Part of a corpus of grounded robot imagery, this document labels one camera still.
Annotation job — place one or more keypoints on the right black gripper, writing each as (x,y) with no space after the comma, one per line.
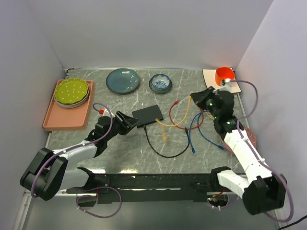
(200,97)

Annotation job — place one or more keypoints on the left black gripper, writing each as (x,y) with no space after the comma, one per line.
(130,121)

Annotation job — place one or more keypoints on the black network switch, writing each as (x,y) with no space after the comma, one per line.
(148,115)

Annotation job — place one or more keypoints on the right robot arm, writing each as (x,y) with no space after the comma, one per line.
(253,165)

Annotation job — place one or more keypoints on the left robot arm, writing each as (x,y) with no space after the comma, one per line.
(47,173)

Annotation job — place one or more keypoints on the white square plate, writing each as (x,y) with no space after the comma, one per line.
(209,78)

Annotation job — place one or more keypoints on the orange plastic cup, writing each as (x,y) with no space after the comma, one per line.
(223,73)

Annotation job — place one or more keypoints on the blue white porcelain bowl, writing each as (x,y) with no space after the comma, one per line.
(160,82)

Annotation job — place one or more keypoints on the blue patterned saucer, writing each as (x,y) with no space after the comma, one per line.
(160,91)

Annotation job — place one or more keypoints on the dark teal round plate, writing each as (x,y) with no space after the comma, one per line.
(122,81)

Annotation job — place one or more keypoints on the grey plate under green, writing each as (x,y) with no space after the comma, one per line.
(68,106)

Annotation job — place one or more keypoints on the pink dotted plate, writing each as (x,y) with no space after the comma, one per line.
(250,135)

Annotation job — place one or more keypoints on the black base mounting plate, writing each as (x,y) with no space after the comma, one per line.
(148,189)

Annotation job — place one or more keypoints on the green dotted plate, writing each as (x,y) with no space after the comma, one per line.
(71,91)

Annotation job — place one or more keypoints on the pink rectangular tray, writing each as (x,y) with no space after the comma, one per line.
(69,119)

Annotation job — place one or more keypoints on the aluminium frame rail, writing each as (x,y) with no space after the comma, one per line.
(229,180)

